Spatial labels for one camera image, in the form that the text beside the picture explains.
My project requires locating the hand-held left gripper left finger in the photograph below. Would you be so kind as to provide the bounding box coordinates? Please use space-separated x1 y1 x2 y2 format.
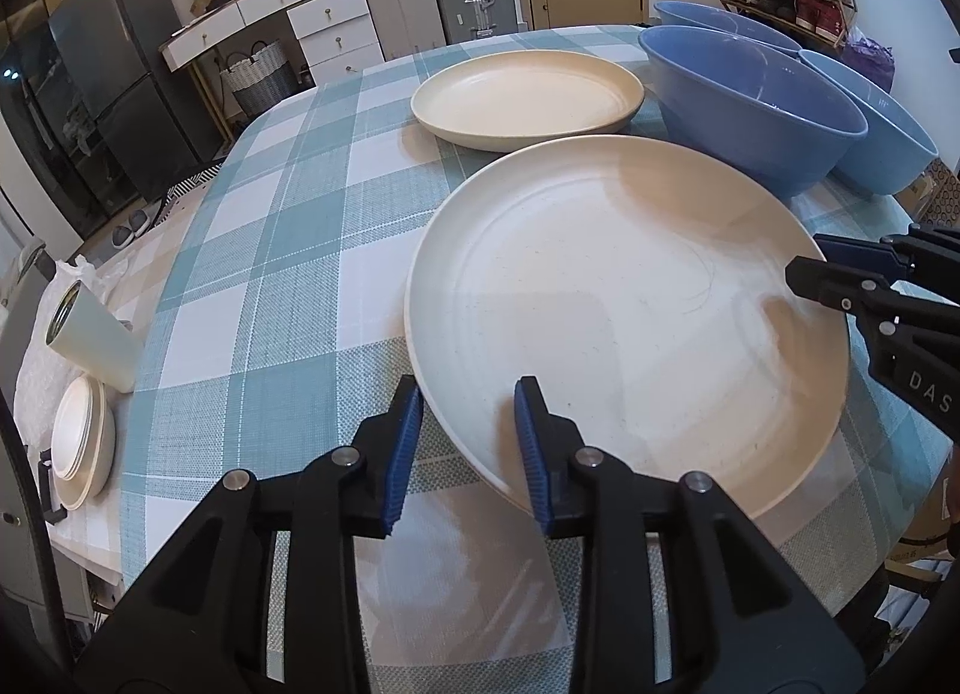
71 375 425 694

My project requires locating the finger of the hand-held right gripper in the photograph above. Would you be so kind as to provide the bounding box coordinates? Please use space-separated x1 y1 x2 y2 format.
785 255 960 369
814 224 960 288

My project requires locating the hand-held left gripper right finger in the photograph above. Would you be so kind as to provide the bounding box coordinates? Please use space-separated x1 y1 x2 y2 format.
512 377 890 694

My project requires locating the light blue bowl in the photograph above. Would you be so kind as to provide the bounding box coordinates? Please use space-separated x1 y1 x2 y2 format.
799 49 940 194
652 0 803 59

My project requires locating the dark blue bowl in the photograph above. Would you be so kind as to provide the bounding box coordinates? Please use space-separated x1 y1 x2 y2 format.
639 25 869 199

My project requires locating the large cream plate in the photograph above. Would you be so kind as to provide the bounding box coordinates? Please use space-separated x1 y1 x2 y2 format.
405 135 852 522

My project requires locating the small cream plate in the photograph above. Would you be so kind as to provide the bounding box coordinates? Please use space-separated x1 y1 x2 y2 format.
410 50 646 154

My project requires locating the stack of small cream plates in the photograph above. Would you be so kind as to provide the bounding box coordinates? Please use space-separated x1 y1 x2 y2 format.
56 394 117 511

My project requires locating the patterned cardboard box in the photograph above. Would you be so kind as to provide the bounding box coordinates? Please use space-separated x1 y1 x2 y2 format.
896 161 960 230

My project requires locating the purple bag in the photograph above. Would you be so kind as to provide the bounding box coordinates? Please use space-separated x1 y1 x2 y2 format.
844 34 897 91

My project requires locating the white side plate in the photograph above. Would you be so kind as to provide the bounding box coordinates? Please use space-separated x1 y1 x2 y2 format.
51 375 104 481

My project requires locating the white tumbler cup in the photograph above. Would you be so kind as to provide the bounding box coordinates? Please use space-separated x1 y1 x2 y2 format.
43 280 140 393

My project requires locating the white quilted cloth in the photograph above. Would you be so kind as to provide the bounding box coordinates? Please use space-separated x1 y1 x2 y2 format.
11 255 158 586

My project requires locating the grey white woven basket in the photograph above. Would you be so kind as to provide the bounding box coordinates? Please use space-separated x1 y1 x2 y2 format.
219 40 295 119

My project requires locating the white drawer dresser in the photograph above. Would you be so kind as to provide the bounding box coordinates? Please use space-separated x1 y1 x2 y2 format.
160 0 385 88

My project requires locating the dark grey refrigerator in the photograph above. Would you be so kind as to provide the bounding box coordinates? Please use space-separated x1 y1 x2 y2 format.
0 0 226 241

